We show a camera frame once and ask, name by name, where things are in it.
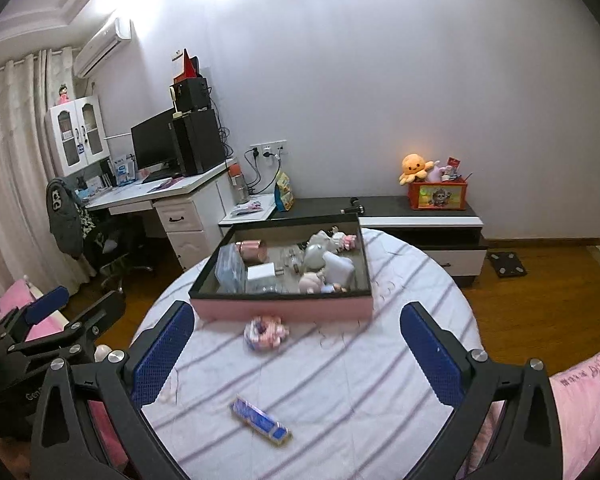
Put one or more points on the orange octopus plush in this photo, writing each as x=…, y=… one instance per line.
x=414, y=168

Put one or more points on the small black dumbbell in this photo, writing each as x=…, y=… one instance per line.
x=355, y=207

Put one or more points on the pink bed blanket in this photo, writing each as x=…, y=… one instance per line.
x=577, y=396

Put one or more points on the striped white tablecloth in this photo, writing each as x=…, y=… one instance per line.
x=351, y=394

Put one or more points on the pink black storage box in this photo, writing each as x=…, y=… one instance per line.
x=355, y=304

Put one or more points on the red cartoon storage box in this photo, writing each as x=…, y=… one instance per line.
x=445, y=195

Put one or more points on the white air conditioner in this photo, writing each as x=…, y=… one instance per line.
x=112, y=35

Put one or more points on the black computer monitor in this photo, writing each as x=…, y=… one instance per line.
x=153, y=142

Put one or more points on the black office chair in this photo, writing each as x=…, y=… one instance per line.
x=115, y=249

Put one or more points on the black speaker box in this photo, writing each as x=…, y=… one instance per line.
x=191, y=94

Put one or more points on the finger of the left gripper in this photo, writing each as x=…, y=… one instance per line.
x=83, y=330
x=43, y=307

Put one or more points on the black bathroom scale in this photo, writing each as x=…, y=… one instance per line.
x=506, y=264

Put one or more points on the red paper bag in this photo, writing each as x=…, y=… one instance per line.
x=183, y=66

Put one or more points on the white small side cabinet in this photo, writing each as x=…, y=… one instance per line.
x=258, y=208

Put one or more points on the white pink block toy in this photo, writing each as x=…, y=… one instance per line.
x=342, y=241

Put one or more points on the blue rectangular box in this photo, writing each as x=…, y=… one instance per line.
x=260, y=422

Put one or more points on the black computer tower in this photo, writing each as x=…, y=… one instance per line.
x=197, y=142

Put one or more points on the white desk with drawers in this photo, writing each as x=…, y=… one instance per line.
x=190, y=210

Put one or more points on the snack bag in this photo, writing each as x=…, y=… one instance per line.
x=283, y=195

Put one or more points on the beige curtain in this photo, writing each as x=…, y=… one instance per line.
x=28, y=89

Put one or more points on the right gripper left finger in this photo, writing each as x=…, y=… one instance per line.
x=65, y=441

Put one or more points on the pink doll on cabinet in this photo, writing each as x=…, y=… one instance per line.
x=63, y=95

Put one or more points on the clear blue plastic case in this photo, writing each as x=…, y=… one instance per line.
x=230, y=270

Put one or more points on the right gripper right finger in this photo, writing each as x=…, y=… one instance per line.
x=526, y=442

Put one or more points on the pink block toy figure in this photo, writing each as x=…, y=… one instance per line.
x=265, y=333

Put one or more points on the rose gold round jar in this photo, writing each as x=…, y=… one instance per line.
x=252, y=252

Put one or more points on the clear glass bottle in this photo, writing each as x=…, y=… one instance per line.
x=293, y=257

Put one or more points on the orange cap water bottle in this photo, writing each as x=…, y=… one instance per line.
x=239, y=184

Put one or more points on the small doll figure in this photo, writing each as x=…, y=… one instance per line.
x=314, y=283

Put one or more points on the white wall power strip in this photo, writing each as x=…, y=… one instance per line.
x=270, y=148

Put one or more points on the white wall cabinet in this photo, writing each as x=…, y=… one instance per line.
x=77, y=135

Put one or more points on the black white tv cabinet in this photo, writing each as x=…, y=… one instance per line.
x=453, y=238

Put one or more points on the dark jacket on chair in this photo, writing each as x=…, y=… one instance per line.
x=69, y=220

